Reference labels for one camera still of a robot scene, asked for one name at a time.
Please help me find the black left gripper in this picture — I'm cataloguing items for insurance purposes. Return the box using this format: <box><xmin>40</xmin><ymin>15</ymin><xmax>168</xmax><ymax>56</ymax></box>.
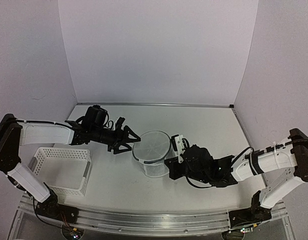
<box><xmin>91</xmin><ymin>125</ymin><xmax>141</xmax><ymax>155</ymax></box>

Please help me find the white mesh laundry bag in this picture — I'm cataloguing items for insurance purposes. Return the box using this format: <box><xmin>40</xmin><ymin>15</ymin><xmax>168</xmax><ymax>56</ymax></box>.
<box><xmin>132</xmin><ymin>130</ymin><xmax>172</xmax><ymax>178</ymax></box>

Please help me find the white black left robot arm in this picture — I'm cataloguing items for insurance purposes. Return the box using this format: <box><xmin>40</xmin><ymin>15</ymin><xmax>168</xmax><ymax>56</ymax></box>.
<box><xmin>0</xmin><ymin>105</ymin><xmax>141</xmax><ymax>219</ymax></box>

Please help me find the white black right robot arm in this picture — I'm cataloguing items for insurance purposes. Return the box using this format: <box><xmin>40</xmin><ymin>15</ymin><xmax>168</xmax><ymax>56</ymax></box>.
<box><xmin>164</xmin><ymin>128</ymin><xmax>308</xmax><ymax>222</ymax></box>

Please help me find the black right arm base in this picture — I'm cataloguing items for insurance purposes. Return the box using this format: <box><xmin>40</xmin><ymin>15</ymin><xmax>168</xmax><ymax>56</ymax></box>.
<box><xmin>229</xmin><ymin>190</ymin><xmax>272</xmax><ymax>229</ymax></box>

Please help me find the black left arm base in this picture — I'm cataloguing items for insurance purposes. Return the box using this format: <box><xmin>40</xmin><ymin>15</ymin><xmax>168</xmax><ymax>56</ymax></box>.
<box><xmin>33</xmin><ymin>186</ymin><xmax>79</xmax><ymax>224</ymax></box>

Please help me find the white perforated plastic basket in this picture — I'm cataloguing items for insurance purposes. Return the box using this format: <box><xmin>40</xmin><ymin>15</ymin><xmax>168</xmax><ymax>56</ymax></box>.
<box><xmin>33</xmin><ymin>147</ymin><xmax>92</xmax><ymax>197</ymax></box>

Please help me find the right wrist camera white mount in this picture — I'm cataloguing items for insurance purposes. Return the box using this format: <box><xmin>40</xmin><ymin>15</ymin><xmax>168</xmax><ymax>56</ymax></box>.
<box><xmin>171</xmin><ymin>134</ymin><xmax>190</xmax><ymax>164</ymax></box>

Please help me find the aluminium rear table rail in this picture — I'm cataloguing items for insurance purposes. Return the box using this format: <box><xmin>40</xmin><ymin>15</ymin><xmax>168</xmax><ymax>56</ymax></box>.
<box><xmin>77</xmin><ymin>102</ymin><xmax>234</xmax><ymax>109</ymax></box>

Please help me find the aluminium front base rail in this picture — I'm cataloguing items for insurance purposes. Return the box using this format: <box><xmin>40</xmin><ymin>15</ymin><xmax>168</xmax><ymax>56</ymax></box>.
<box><xmin>17</xmin><ymin>197</ymin><xmax>287</xmax><ymax>232</ymax></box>

